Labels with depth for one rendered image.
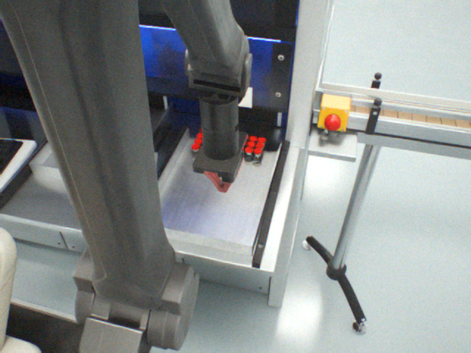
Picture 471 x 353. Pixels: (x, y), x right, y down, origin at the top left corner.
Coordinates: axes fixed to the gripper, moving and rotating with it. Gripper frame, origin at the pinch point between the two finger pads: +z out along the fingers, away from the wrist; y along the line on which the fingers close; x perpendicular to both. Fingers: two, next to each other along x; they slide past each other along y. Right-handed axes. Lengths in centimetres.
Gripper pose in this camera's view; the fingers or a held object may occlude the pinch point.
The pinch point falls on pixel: (222, 187)
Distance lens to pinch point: 73.7
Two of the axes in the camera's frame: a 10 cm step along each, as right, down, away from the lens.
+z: 0.1, 7.1, 7.0
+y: 2.6, -6.8, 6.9
